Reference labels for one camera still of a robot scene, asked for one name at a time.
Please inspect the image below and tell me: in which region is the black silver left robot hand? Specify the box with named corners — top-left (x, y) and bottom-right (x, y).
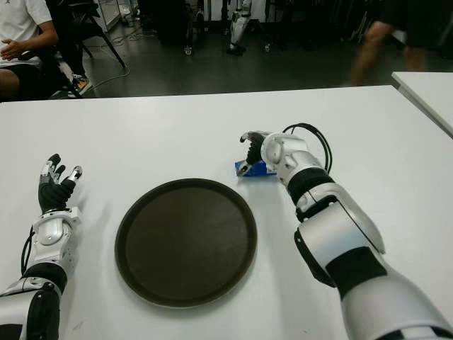
top-left (38, 153), bottom-right (84, 214)

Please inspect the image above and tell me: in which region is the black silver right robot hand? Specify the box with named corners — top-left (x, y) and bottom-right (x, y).
top-left (237, 130), bottom-right (273, 178)

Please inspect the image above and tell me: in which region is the blue Oreo packet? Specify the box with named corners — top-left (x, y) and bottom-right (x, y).
top-left (234, 159), bottom-right (279, 179)

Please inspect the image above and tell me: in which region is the black rolling stand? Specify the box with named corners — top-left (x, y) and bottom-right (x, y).
top-left (253, 16), bottom-right (274, 53)

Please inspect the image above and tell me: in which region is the yellow black sneaker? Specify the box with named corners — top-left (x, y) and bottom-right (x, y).
top-left (71, 73), bottom-right (93, 96)

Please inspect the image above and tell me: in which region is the round dark brown tray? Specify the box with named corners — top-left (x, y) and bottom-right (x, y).
top-left (114, 178), bottom-right (258, 308)

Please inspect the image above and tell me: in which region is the black office chair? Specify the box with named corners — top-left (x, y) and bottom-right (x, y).
top-left (19, 45), bottom-right (83, 99)

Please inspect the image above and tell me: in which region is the standing white robot background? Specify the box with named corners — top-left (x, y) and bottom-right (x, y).
top-left (226, 0), bottom-right (255, 57)

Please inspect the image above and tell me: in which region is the black wheeled case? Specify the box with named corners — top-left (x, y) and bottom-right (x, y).
top-left (155, 0), bottom-right (196, 57)

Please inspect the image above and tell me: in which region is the walking person in shorts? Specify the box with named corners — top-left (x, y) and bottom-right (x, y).
top-left (351, 0), bottom-right (442, 86)

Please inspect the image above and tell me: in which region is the seated person in white shirt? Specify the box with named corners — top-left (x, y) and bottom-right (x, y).
top-left (0, 0), bottom-right (59, 102)

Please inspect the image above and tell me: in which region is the white side table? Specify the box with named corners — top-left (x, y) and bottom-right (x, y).
top-left (391, 72), bottom-right (453, 139)

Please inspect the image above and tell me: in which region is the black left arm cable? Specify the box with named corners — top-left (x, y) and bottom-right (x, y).
top-left (20, 225), bottom-right (37, 276)

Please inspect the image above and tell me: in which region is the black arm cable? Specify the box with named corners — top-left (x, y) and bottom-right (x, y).
top-left (20, 225), bottom-right (37, 276)
top-left (282, 122), bottom-right (334, 174)

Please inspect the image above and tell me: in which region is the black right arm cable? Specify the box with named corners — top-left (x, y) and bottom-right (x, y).
top-left (282, 122), bottom-right (334, 174)

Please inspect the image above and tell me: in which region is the white floor cable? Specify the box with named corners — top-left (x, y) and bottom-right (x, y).
top-left (92, 26), bottom-right (160, 89)

